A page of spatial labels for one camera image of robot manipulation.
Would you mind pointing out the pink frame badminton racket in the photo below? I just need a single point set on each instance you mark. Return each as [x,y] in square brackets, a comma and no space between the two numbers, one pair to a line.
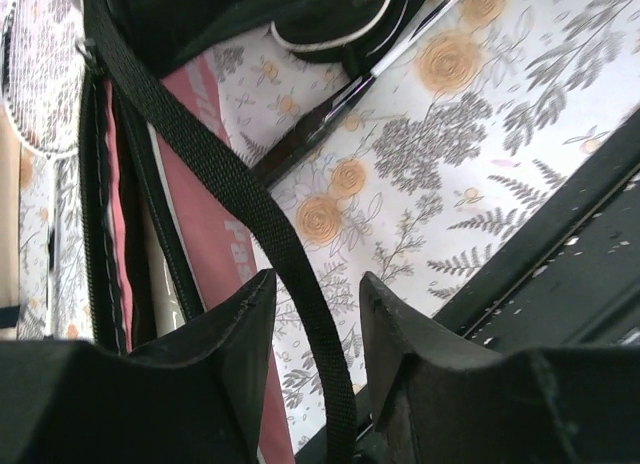
[167,311]

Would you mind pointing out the white frame racket black handle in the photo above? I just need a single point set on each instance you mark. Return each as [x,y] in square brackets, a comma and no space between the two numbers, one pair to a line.
[316,126]

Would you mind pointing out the black racket cover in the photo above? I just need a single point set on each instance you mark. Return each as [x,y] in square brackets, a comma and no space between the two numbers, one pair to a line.
[166,34]

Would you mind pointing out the floral patterned table mat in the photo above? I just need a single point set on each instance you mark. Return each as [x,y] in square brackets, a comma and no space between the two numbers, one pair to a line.
[461,141]

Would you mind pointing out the pink racket cover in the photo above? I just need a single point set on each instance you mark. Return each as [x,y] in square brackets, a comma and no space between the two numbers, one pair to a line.
[159,146]

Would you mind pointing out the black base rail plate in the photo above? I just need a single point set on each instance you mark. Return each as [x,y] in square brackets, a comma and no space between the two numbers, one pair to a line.
[569,277]

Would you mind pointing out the beige canvas tote bag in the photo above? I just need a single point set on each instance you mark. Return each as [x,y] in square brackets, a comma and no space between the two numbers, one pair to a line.
[10,205]

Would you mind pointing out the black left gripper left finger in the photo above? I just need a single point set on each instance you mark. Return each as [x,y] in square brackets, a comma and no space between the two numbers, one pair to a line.
[194,395]

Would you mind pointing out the black frame badminton racket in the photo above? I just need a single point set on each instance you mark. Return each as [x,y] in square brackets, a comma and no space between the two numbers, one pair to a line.
[40,82]

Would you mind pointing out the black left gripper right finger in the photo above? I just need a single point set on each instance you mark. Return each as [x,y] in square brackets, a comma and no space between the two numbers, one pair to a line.
[439,398]

